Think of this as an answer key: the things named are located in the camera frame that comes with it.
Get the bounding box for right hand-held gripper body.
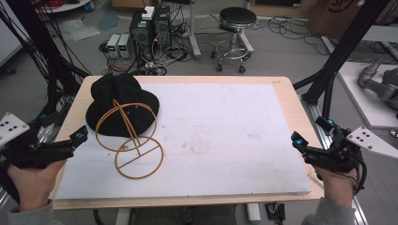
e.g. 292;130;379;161
302;126;398;174

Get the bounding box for person's right hand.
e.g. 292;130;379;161
313;164;359;208

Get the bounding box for grey bench power supply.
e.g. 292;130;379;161
105;33;122;59
117;33;134;59

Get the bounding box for person's left hand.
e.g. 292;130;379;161
7;158;68;213

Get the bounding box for gold wire hat stand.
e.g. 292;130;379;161
95;98;165;180

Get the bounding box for white box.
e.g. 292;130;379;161
141;6;156;22

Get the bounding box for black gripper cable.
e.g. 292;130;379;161
352;151;368;196

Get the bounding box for white side table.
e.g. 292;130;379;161
337;61;398;129

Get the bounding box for black clamp device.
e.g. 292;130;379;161
264;202;286;225

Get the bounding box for white round table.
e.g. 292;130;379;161
35;0;92;14

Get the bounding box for white board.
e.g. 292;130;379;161
55;82;313;201

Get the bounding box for black round swivel stool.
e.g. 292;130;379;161
210;7;258;75

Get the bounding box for computer tower units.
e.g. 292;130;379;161
99;18;195;77

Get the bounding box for black bucket hat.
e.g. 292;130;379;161
84;72;161;139

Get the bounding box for black computer tower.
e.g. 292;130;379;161
129;10;155;61
152;5;173;49

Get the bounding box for person's legs in dark trousers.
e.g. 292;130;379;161
129;203;238;225

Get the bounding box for brown cardboard box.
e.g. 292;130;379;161
307;0;398;39

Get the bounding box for aluminium rail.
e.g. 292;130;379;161
299;95;369;225

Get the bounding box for sheets of paper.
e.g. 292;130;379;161
57;18;101;42

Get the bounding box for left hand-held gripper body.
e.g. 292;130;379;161
0;112;77;171

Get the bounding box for grey metal post with foot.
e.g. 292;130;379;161
187;0;203;61

